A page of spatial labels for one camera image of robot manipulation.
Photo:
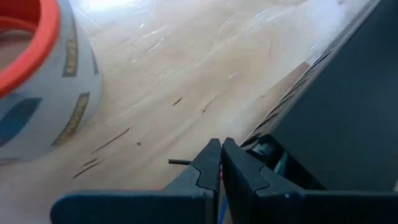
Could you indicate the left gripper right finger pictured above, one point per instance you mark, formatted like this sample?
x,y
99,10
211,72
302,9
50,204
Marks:
x,y
280,208

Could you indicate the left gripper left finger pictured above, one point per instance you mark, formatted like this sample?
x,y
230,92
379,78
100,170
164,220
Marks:
x,y
155,208

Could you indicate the orange tape roll dispenser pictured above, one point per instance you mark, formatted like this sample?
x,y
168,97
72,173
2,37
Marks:
x,y
62,93

